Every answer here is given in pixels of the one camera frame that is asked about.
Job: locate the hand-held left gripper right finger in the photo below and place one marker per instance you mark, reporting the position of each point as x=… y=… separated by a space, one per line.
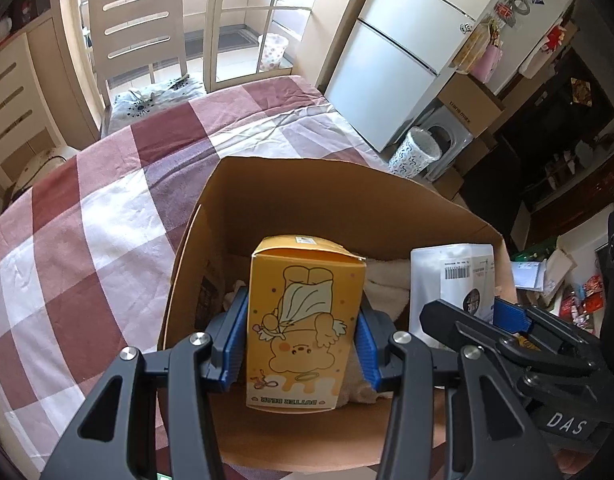
x=364 y=350

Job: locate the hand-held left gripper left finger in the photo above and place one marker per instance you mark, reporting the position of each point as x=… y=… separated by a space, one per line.
x=234 y=330

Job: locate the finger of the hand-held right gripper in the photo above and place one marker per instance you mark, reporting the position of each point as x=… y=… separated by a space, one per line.
x=462 y=322
x=509 y=315

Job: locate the white zip pouch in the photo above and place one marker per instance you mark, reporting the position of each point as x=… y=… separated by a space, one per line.
x=437 y=280

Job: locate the yellow cartoon bear box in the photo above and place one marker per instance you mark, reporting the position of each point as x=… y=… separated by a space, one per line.
x=297 y=320

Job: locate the white fluffy towel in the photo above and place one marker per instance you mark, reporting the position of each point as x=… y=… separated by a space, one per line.
x=387 y=280

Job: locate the large brown cardboard box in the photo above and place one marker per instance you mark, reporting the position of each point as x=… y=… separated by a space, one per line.
x=307 y=195

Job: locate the black white patterned wastebasket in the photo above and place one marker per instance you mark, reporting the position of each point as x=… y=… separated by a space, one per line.
x=414 y=155

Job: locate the red white checked tablecloth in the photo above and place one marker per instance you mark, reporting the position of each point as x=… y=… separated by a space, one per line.
x=87 y=235

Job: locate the grey plastic stool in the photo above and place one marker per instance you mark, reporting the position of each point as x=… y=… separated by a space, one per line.
x=457 y=135

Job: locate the small brown cardboard box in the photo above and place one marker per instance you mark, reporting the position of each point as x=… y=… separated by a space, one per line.
x=474 y=102

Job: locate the flower print chair cushion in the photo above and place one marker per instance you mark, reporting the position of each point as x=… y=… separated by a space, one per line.
x=157 y=95

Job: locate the pink hanging bag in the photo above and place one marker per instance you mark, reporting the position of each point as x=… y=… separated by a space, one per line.
x=487 y=62

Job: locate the white refrigerator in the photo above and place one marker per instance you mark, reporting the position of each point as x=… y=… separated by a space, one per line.
x=387 y=75

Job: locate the yellow hanging bag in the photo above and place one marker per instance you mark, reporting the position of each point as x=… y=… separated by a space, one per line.
x=469 y=50

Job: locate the dotted white wastebasket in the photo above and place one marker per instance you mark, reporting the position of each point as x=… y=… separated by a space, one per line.
x=272 y=52

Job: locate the white slatted chair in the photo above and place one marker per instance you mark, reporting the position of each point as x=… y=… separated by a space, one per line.
x=137 y=15
x=12 y=75

